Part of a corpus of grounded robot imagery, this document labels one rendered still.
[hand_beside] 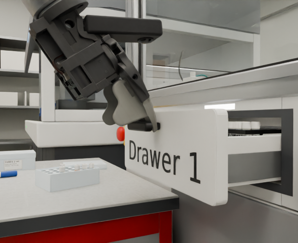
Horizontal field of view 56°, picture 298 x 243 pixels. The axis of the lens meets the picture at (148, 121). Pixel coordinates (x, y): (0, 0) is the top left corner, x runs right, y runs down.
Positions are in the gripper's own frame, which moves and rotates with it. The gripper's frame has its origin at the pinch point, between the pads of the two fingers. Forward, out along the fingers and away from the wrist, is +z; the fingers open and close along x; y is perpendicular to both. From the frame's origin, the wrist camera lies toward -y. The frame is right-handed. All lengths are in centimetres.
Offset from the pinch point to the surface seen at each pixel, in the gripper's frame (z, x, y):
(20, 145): 24, -419, 34
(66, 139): 6, -80, 5
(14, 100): -34, -381, 2
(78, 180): 7.7, -25.5, 12.7
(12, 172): 0, -45, 24
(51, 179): 3.4, -23.6, 17.1
